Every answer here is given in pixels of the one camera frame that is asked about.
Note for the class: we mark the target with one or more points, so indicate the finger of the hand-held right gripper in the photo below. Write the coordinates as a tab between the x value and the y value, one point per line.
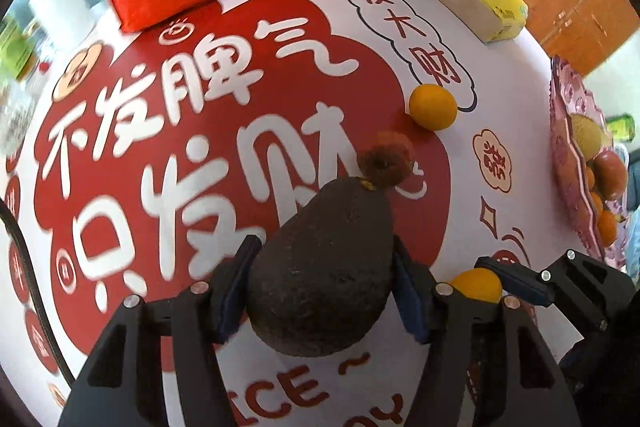
517	281

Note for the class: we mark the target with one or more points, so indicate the yellow tissue box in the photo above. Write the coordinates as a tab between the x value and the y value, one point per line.
480	7

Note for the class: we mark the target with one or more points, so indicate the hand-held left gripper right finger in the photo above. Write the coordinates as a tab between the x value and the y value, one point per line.
412	299

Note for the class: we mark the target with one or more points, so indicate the pink plastic fruit plate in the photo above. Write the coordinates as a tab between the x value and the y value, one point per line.
567	157

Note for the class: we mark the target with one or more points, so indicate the yellow pear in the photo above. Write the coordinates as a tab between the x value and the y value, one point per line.
592	137

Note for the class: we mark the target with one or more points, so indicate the green packet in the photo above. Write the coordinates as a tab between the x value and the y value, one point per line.
622	127

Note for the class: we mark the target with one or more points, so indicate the glass bottle green label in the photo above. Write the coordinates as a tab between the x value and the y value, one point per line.
15	49

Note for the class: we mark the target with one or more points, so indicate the dark avocado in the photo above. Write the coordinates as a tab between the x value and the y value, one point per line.
320	267

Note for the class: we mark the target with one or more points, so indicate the red apple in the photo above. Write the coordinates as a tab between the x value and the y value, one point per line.
612	176

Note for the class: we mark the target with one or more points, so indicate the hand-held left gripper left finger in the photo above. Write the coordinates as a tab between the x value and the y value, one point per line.
234	294

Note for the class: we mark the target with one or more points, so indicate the orange tangerine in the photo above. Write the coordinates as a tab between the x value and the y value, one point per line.
597	203
590	178
607	228
433	107
475	284

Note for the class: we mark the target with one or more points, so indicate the dark red passion fruit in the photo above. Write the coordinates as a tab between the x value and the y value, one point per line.
387	159

